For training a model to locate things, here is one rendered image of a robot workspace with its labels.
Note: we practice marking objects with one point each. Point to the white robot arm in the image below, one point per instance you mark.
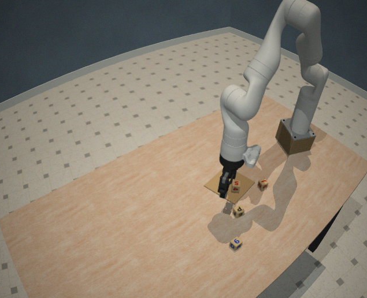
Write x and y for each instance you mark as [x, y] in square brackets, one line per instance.
[238, 106]

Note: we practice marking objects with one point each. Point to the tan square mat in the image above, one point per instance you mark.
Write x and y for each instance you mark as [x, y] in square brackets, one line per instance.
[232, 196]

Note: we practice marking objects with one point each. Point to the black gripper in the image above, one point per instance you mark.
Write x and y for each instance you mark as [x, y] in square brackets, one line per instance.
[229, 172]

